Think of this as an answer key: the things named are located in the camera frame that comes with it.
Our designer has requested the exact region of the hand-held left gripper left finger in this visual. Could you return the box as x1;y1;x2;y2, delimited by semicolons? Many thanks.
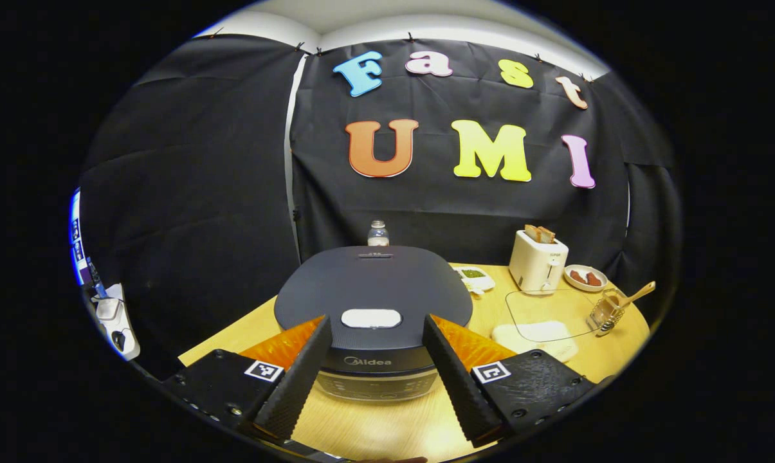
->
162;315;333;441

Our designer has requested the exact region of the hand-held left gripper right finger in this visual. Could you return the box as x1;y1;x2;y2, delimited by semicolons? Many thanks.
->
423;314;597;449

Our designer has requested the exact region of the black rice cooker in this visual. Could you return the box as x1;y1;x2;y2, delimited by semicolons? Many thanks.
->
274;246;473;403

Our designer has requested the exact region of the clear chopstick holder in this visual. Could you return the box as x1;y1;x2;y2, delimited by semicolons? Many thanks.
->
587;288;627;337

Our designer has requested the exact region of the wooden spoon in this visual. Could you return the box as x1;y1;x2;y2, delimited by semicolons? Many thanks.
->
596;281;656;332

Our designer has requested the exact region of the white divided bean dish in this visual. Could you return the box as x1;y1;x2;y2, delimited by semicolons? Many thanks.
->
455;266;496;293

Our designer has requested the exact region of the white toaster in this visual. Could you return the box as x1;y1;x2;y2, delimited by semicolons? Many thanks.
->
509;230;569;295

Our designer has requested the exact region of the white plate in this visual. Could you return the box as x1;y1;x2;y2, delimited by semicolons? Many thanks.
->
563;264;608;293

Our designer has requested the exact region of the white power strip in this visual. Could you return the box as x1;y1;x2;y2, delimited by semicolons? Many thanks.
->
91;283;141;361

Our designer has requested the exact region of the black backdrop cloth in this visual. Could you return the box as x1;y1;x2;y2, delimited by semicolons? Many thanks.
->
78;33;680;380

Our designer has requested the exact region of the blue white sign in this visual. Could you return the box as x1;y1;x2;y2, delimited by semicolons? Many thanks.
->
69;188;98;287

